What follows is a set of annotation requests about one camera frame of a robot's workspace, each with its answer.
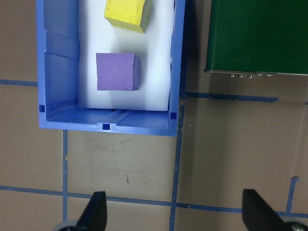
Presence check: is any green belt conveyor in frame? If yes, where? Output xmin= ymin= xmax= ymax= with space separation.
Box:
xmin=204 ymin=0 xmax=308 ymax=79

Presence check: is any white foam pad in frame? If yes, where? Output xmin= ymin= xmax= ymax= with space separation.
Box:
xmin=77 ymin=0 xmax=175 ymax=112

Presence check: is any purple foam block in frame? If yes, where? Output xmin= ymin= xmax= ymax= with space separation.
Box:
xmin=95 ymin=52 xmax=140 ymax=91

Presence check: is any blue plastic storage bin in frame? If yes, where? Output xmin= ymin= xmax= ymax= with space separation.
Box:
xmin=35 ymin=0 xmax=186 ymax=137

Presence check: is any yellow foam block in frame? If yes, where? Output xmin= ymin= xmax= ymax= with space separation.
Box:
xmin=103 ymin=0 xmax=153 ymax=34

